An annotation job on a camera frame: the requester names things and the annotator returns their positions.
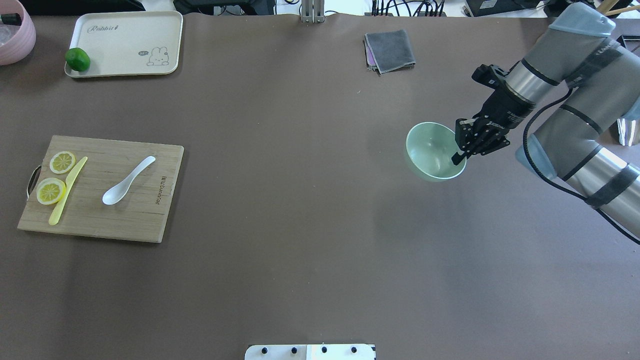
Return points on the aluminium frame post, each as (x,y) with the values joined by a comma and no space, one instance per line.
(312,11)

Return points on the white pedestal column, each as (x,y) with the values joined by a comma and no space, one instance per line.
(322,351)

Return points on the grey folded cloth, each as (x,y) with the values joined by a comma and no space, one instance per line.
(389,51)

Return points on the wooden cutting board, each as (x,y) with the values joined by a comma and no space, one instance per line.
(141,215)

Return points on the cream rabbit tray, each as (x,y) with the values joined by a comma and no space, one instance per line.
(128,43)

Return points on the yellow plastic knife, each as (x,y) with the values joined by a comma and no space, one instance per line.
(69,182)

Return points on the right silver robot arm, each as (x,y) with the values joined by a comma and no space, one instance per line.
(602,78)

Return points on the light green bowl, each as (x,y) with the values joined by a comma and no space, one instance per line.
(429,147)

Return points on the pink bowl with ice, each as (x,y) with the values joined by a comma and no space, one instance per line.
(16,41)

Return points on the green lime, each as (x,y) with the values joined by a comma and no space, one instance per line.
(77,59)

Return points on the white ceramic spoon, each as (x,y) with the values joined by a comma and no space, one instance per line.
(116,193)

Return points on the lemon slice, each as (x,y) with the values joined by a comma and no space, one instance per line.
(50,190)
(62,162)

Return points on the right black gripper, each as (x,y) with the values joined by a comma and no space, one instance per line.
(506,108)

